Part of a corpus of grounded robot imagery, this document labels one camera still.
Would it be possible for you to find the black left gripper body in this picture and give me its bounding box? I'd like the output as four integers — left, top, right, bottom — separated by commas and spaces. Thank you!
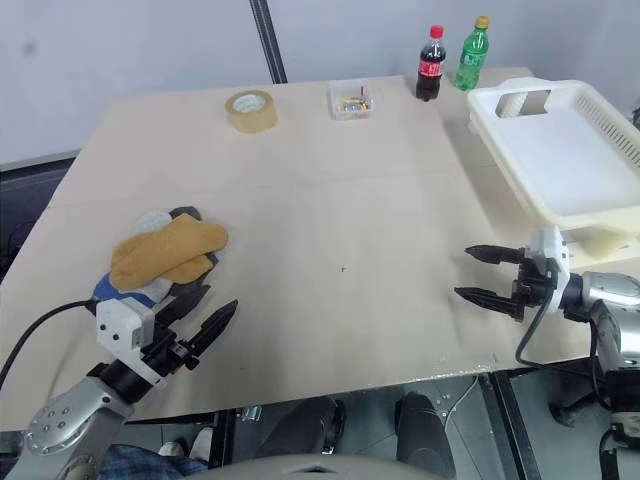
141, 328, 201, 378

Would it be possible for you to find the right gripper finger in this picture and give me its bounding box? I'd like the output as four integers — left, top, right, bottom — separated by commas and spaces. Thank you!
453, 285, 517, 315
464, 244, 527, 266

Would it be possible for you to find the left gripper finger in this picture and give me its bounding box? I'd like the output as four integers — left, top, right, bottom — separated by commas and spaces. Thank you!
157, 281, 212, 330
184, 298, 239, 372

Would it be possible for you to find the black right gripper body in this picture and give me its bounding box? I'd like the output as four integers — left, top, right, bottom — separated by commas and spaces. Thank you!
509, 256, 557, 321

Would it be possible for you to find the mustard yellow knitted cloth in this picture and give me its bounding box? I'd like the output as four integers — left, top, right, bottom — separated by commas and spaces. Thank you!
109, 212, 230, 291

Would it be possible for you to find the white plastic tray basket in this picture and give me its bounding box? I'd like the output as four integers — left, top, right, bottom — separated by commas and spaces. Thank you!
466, 77, 640, 230

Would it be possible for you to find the clear plastic small-parts box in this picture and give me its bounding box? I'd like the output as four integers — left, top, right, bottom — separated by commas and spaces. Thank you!
327, 79, 378, 122

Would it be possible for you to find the cream plastic basket stand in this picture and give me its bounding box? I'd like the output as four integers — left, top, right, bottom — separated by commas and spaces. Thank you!
557, 219, 640, 265

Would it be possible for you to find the white shoe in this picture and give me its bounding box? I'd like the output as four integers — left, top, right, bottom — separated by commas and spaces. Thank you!
158, 428, 214, 462

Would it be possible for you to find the blue plaid fabric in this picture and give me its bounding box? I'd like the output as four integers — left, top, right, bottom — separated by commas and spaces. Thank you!
97, 442, 209, 480

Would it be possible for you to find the dark rounded shape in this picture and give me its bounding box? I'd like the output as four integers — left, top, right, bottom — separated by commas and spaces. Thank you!
394, 391, 445, 479
269, 396, 348, 457

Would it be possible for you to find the white ribbed plastic piece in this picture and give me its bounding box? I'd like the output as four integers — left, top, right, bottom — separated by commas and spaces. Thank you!
499, 92, 530, 120

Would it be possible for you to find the grey rounded robot torso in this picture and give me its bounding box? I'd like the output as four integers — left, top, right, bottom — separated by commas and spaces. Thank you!
214, 451, 402, 480

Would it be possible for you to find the green soda bottle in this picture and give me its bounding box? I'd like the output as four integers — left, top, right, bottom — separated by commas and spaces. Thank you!
454, 15, 493, 93

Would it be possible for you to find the cola bottle with red cap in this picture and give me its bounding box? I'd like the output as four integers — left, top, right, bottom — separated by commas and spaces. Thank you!
415, 25, 448, 103

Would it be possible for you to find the brown packing tape roll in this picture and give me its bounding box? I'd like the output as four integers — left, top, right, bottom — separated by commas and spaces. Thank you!
223, 89, 280, 134

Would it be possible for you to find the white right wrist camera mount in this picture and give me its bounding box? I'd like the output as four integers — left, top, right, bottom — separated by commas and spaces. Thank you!
523, 225, 572, 316

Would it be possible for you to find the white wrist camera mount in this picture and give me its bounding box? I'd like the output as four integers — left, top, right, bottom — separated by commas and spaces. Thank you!
94, 293, 170, 362
523, 225, 572, 316

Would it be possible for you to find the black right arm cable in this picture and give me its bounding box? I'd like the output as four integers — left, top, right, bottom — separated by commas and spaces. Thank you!
516, 299, 601, 374

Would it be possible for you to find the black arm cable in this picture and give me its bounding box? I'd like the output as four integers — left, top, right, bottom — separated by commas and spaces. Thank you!
0, 298, 101, 396
516, 299, 601, 374

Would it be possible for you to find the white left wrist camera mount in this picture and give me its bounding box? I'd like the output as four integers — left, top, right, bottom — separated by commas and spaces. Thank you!
94, 293, 170, 362

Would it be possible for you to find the black table frame leg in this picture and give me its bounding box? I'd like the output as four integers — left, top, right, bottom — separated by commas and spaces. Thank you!
487, 369, 545, 480
208, 409, 238, 472

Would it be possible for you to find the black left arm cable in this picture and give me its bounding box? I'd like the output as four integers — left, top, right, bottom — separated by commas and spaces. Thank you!
0, 298, 101, 396

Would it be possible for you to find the black aluminium profile post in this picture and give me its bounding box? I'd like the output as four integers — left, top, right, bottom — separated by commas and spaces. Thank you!
249, 0, 290, 85

